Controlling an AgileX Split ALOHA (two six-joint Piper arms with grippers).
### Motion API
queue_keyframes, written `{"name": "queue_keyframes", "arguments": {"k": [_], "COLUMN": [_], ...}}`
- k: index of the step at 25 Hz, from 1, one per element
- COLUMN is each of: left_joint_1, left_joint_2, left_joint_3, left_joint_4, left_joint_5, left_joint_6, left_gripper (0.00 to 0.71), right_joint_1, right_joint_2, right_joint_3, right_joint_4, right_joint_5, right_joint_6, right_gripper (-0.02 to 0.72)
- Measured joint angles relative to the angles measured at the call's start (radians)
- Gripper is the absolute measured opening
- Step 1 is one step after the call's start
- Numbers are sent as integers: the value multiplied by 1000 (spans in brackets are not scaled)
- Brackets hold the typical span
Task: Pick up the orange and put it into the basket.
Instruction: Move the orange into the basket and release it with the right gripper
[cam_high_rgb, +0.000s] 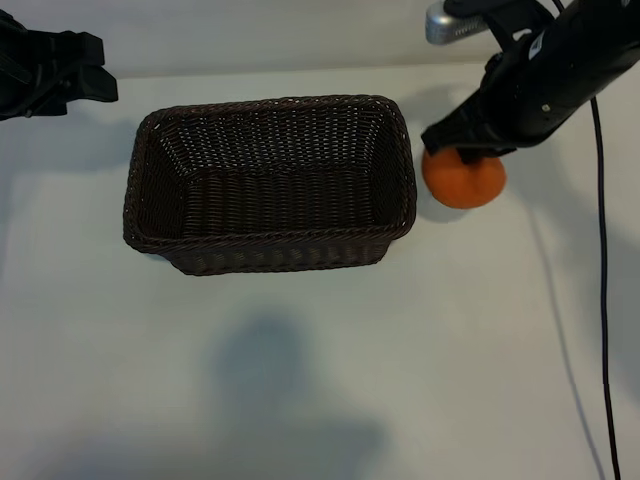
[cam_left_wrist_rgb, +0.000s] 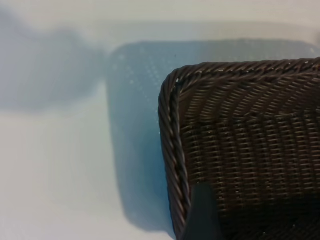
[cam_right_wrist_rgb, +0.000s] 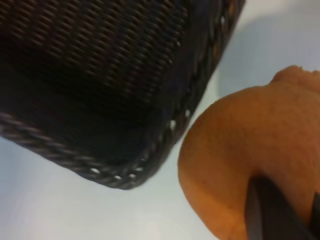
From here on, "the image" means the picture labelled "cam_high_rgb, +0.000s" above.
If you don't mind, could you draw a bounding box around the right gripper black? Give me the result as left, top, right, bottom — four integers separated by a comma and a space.
422, 34, 594, 166

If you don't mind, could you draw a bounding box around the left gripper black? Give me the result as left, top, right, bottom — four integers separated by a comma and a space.
0, 12, 119, 121

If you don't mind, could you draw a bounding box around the soft orange fruit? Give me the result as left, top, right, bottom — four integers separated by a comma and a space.
421, 148, 507, 209

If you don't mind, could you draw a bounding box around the dark brown woven wicker basket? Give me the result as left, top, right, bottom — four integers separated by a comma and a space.
122, 93, 419, 276

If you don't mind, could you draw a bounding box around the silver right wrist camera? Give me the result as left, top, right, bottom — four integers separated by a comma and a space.
424, 2, 489, 46

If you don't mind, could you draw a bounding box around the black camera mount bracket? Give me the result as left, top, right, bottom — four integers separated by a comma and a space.
443, 0, 556, 36

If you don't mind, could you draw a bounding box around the black hanging cable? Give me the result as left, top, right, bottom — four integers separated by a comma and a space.
588, 94, 623, 480

